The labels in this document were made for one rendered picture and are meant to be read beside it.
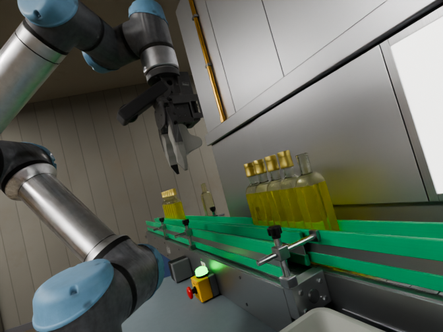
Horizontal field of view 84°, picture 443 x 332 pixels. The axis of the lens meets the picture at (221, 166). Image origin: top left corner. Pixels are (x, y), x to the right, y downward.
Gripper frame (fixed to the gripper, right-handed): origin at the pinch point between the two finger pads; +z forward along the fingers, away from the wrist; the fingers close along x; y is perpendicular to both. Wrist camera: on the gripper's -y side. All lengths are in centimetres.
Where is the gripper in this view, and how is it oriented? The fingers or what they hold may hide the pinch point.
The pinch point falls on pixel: (177, 166)
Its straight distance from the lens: 50.9
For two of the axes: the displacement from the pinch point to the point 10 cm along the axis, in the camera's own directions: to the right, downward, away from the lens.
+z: 2.6, 9.6, -0.6
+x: -4.4, 1.7, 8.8
